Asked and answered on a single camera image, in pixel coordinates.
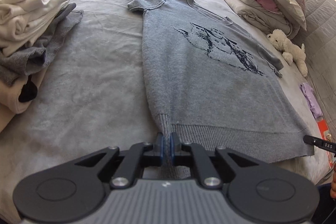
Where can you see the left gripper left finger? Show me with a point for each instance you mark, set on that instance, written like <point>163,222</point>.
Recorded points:
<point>132,162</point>

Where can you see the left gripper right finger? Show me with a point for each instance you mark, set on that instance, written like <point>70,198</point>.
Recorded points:
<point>197,159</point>

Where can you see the grey knit sweater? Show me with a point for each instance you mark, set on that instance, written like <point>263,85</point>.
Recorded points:
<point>210,82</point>

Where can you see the white folded clothes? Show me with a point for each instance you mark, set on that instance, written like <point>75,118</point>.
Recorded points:
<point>23,21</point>

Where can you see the person right hand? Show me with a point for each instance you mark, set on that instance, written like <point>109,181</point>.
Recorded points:
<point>333,186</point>

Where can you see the orange book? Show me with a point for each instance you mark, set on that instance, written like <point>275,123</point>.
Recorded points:
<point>326,136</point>

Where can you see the lilac folded cloth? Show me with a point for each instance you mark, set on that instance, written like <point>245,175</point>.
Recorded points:
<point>308,93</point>

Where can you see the grey bed sheet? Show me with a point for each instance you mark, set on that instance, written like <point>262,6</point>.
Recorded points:
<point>92,96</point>

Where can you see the white plush dog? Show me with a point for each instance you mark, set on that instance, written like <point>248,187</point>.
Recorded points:
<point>291,53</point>

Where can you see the grey quilted headboard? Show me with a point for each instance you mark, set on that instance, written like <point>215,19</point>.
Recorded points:
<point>319,40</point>

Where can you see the grey folded garment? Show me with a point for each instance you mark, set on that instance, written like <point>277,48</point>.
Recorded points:
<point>31,60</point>

